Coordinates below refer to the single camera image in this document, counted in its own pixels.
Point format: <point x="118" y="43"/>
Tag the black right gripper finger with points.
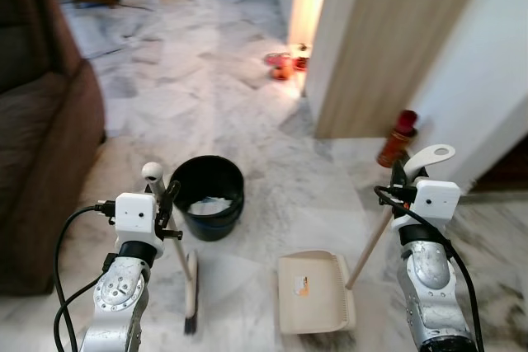
<point x="400" y="171"/>

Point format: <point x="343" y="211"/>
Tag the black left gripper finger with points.
<point x="172" y="197"/>

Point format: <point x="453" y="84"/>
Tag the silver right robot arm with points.
<point x="429" y="286"/>

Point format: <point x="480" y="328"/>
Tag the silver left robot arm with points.
<point x="115" y="298"/>

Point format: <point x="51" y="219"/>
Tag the red orange floor ornaments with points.
<point x="282" y="65"/>

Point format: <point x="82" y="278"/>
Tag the red brown bottle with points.
<point x="396" y="142"/>

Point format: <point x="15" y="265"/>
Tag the white rubbish in bucket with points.
<point x="210" y="204"/>

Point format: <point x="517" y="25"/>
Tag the black plastic bucket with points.
<point x="206" y="224"/>

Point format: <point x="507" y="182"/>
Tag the dark wooden staircase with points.
<point x="507" y="171"/>

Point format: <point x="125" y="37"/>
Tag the light wooden door panel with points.
<point x="388" y="39"/>

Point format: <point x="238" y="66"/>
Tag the brown fabric sofa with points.
<point x="41" y="162"/>

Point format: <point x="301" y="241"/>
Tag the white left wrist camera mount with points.
<point x="136" y="216"/>

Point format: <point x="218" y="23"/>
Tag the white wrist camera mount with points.
<point x="433" y="199"/>
<point x="136" y="216"/>

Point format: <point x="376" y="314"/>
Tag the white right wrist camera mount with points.
<point x="433" y="199"/>

